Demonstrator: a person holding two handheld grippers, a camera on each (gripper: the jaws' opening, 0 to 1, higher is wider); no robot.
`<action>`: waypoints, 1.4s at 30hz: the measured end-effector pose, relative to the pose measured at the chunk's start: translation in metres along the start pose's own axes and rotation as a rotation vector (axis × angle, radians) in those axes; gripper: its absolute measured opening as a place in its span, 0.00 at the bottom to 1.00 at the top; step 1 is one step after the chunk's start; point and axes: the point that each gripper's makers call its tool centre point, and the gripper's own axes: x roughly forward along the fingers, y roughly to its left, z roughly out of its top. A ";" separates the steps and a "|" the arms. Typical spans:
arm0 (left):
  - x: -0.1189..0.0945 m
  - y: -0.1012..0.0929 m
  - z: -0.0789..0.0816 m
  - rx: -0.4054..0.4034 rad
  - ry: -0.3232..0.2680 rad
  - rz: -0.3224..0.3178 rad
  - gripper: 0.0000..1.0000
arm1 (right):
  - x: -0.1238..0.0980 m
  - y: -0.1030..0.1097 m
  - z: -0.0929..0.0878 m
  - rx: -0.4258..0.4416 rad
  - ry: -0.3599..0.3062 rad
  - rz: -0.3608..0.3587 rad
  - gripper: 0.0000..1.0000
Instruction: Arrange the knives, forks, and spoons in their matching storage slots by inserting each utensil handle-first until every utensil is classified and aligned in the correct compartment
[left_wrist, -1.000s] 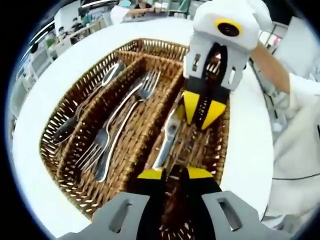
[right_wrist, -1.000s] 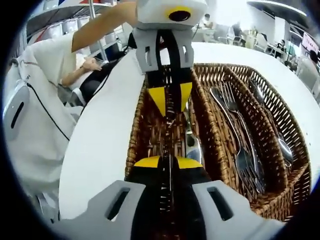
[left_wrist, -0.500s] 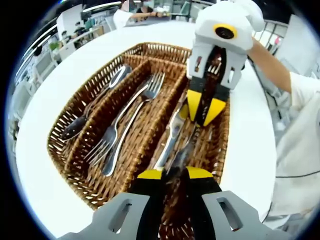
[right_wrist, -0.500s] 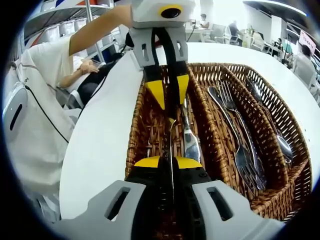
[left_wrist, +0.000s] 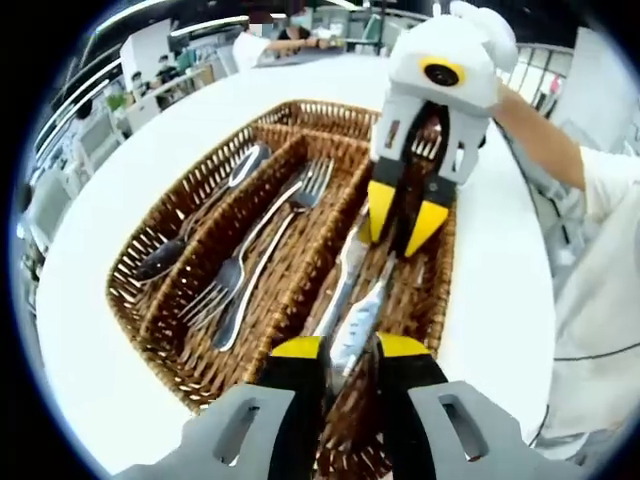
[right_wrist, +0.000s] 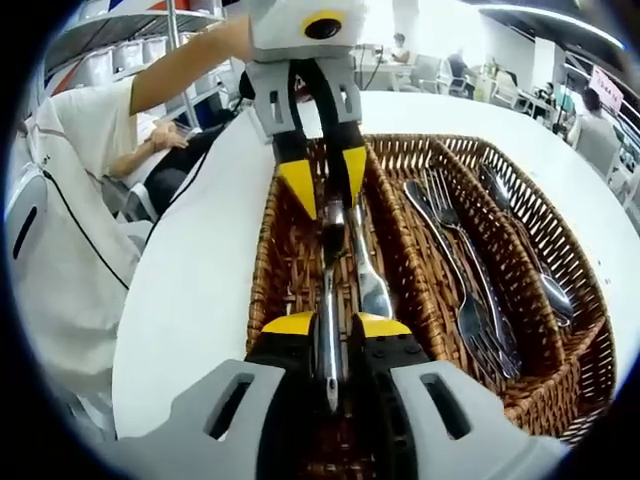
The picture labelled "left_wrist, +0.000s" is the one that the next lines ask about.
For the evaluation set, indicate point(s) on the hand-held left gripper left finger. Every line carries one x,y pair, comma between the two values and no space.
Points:
295,410

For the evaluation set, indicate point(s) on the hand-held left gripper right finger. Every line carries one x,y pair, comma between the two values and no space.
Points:
410,415

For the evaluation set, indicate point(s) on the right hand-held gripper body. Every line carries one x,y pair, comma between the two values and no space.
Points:
470,45

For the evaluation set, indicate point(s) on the steel fork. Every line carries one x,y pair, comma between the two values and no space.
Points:
231,274
306,196

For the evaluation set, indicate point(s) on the steel knife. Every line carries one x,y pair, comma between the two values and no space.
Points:
357,320
345,280

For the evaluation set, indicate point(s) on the brown wicker storage tray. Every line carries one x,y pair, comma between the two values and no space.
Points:
200,370

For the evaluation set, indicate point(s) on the steel spoon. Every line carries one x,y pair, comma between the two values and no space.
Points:
157,260
250,162

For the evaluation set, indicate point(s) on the person in white shirt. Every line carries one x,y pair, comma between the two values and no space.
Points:
600,280

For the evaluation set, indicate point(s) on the green potted plant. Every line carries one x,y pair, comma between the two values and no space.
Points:
116,103

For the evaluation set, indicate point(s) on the green metal frame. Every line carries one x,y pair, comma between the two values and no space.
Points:
373,32

